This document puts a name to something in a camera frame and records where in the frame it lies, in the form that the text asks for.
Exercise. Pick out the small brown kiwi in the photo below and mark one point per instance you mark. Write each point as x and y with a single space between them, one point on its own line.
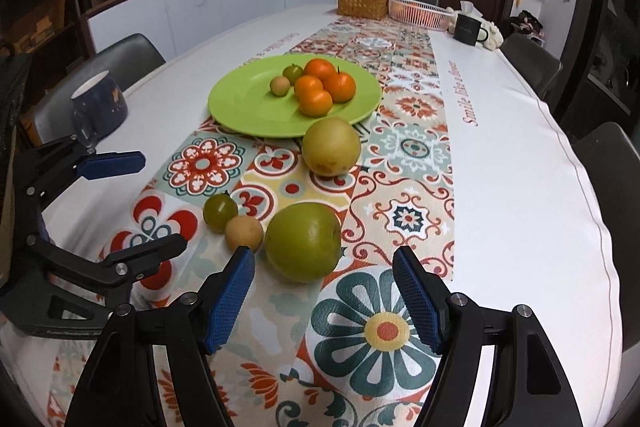
244 233
280 86

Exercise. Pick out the small green tomato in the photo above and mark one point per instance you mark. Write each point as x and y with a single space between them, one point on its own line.
293 72
220 211

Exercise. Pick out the wooden storage shelf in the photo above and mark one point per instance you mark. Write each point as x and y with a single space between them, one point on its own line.
47 17

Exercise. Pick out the green plate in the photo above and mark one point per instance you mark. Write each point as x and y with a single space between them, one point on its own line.
250 107

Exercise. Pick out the wicker box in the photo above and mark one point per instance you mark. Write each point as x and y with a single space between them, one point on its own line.
362 3

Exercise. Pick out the dark bag on stool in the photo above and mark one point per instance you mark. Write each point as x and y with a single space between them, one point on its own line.
526 26

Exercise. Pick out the patterned table runner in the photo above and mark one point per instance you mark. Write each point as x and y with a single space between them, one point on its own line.
400 147

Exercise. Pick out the pink plastic basket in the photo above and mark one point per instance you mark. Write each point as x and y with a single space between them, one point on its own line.
417 13

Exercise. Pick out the dark blue mug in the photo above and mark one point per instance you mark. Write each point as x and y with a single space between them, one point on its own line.
100 107

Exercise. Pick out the green apple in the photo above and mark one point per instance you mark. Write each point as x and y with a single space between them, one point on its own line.
302 241

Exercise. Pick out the black mug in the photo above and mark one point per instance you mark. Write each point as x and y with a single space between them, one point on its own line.
467 31

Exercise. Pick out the white lower cabinets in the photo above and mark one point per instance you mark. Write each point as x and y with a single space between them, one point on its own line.
240 12

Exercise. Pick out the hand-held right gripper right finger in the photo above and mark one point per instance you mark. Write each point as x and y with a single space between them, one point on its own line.
417 302

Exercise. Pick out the yellow pear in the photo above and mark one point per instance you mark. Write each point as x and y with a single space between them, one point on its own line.
331 147

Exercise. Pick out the white crumpled cloth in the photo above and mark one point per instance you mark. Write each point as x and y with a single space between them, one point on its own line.
495 36

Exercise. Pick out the white tissue pack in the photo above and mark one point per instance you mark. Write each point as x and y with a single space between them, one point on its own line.
469 8

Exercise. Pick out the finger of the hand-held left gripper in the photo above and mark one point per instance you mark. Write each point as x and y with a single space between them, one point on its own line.
115 164
145 253

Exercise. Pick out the orange mandarin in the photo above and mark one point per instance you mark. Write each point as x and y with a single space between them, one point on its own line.
316 104
306 84
320 67
341 87

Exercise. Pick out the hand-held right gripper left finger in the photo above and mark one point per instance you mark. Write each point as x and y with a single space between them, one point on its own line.
230 302

